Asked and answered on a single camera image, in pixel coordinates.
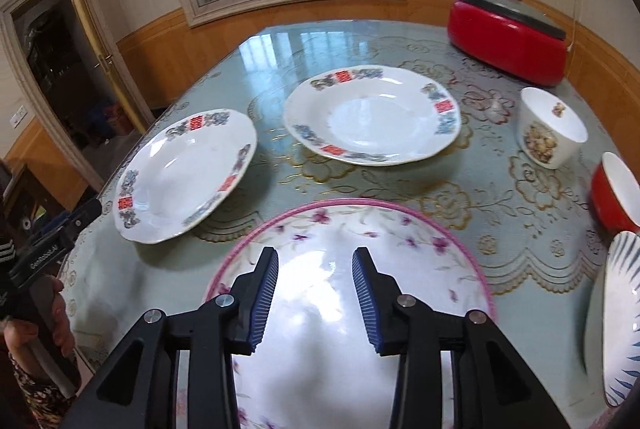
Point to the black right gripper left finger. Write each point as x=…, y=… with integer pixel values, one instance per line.
x=136, y=387

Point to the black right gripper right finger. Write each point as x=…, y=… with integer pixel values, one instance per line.
x=493, y=385

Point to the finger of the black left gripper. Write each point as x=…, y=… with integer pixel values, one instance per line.
x=83, y=216

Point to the pink floral rimmed plate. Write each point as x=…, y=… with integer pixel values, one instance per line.
x=315, y=367

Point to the red bowl white inside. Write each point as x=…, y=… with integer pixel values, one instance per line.
x=615, y=195

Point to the person's left hand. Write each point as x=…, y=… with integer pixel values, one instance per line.
x=18, y=334

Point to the small white red-patterned plate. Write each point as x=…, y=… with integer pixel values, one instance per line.
x=182, y=175

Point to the white bowl blue leaf pattern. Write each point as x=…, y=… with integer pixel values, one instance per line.
x=611, y=339

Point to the white teddy bear bowl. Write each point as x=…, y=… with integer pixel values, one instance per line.
x=548, y=130

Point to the large white red-patterned plate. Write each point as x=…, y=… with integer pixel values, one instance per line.
x=374, y=116

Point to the red electric cooking pot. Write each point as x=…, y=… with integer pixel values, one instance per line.
x=507, y=45

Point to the dark pot lid red knob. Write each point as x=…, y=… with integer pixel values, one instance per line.
x=519, y=11

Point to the wooden door with handle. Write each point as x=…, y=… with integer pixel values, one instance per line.
x=67, y=63

